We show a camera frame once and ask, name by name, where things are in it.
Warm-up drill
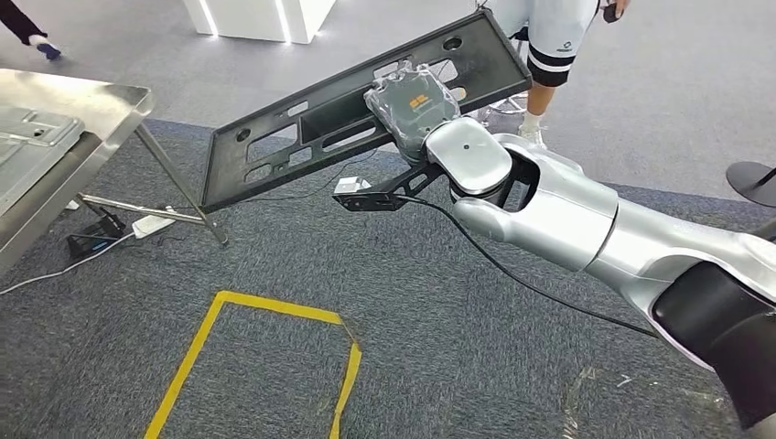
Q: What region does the black plastic frame part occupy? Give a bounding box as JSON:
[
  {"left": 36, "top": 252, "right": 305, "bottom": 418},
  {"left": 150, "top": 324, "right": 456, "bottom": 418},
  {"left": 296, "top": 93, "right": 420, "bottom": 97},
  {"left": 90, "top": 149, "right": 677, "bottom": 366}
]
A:
[{"left": 199, "top": 6, "right": 534, "bottom": 214}]

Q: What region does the stainless steel workbench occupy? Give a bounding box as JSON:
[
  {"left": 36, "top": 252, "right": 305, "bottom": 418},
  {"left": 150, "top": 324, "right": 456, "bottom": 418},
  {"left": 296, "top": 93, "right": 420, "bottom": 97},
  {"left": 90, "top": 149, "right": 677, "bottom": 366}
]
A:
[{"left": 0, "top": 68, "right": 231, "bottom": 280}]

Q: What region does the yellow floor tape square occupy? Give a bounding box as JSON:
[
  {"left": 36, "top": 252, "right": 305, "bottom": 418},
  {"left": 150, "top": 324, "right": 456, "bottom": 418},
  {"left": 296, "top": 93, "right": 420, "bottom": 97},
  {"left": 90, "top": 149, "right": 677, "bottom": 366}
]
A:
[{"left": 144, "top": 290, "right": 363, "bottom": 439}]

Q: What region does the white power strip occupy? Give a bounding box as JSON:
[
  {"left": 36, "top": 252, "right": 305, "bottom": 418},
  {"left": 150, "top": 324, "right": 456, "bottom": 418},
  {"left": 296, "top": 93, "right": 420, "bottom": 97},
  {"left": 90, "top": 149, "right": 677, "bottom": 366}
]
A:
[{"left": 131, "top": 208, "right": 178, "bottom": 240}]

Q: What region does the white lit display booth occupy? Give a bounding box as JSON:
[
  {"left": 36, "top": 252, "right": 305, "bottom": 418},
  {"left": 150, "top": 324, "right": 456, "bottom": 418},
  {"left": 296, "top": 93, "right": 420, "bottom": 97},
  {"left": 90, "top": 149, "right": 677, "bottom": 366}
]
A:
[{"left": 181, "top": 0, "right": 338, "bottom": 45}]

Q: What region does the person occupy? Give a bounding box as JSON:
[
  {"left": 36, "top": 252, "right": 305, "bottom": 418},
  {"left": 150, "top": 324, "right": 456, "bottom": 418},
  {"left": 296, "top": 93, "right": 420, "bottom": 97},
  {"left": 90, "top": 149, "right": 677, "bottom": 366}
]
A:
[
  {"left": 475, "top": 0, "right": 631, "bottom": 150},
  {"left": 0, "top": 0, "right": 63, "bottom": 62}
]

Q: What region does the clear floor tape marking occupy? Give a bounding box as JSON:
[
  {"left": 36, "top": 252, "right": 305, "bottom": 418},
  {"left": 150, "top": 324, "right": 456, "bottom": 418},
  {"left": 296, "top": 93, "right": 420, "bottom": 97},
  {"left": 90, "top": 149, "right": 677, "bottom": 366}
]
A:
[{"left": 560, "top": 365, "right": 598, "bottom": 439}]

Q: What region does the black power adapter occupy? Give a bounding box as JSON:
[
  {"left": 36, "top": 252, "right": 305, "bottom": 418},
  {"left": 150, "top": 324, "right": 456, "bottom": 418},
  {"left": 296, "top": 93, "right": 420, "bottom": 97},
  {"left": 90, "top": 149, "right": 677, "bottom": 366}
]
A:
[{"left": 65, "top": 208, "right": 128, "bottom": 262}]

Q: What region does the black round stand base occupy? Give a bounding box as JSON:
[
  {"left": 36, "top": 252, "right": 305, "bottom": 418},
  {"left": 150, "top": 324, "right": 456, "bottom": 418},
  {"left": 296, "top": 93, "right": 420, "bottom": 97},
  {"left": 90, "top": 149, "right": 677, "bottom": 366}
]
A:
[{"left": 725, "top": 161, "right": 776, "bottom": 241}]

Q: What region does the stamped grey metal panel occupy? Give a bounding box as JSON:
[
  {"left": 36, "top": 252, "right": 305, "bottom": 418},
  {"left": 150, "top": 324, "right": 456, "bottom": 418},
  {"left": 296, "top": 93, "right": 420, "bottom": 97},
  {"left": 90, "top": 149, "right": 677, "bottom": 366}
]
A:
[{"left": 0, "top": 105, "right": 86, "bottom": 201}]

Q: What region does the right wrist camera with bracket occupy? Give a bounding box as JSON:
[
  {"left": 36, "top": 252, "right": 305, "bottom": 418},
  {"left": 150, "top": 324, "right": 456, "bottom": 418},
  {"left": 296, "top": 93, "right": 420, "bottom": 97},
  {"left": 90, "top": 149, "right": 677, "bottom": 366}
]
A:
[{"left": 331, "top": 162, "right": 447, "bottom": 213}]

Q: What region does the black camera cable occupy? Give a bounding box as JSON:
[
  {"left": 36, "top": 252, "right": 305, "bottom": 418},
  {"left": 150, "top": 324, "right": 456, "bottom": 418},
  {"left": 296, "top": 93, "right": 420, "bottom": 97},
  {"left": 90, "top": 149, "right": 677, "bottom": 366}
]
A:
[{"left": 393, "top": 195, "right": 659, "bottom": 339}]

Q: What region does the white floor cable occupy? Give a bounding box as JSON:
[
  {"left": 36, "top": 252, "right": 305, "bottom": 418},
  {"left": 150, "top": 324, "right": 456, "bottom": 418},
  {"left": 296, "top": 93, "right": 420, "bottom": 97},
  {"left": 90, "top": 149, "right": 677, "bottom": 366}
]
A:
[{"left": 0, "top": 231, "right": 137, "bottom": 298}]

